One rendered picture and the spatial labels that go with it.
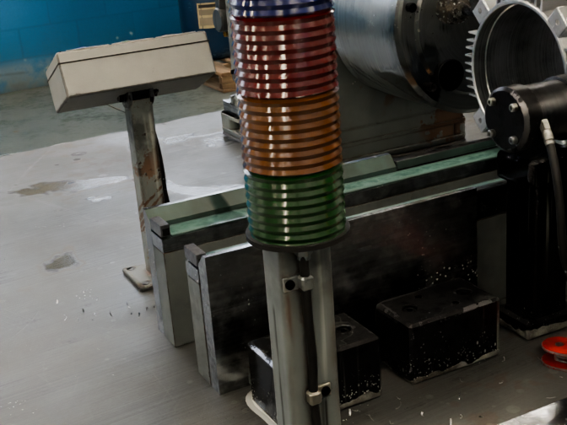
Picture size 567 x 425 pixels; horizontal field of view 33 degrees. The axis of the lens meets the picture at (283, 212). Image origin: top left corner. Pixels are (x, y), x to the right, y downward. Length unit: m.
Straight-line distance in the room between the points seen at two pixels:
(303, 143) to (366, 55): 0.76
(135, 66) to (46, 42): 5.57
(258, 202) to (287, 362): 0.11
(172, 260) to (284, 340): 0.35
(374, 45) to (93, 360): 0.56
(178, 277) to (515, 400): 0.34
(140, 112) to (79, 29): 5.61
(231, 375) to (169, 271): 0.13
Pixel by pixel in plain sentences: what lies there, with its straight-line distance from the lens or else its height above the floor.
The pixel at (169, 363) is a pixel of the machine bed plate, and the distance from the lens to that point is 0.93.
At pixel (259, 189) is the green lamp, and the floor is 1.07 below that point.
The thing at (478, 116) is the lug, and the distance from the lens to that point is 1.12.
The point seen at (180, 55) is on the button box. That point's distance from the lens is 1.06.
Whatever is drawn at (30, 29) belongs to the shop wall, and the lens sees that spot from 6.56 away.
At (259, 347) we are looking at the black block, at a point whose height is 0.86.
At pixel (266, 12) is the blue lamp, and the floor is 1.17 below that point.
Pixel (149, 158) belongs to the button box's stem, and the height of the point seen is 0.95.
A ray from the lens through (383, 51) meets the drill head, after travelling 1.25.
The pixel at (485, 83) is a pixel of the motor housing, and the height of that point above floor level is 0.99.
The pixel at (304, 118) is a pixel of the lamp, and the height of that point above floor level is 1.11.
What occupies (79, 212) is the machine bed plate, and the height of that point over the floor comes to 0.80.
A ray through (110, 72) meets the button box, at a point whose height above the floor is 1.05.
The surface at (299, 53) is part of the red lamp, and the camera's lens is 0.52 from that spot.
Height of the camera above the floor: 1.24
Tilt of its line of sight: 20 degrees down
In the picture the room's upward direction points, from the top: 4 degrees counter-clockwise
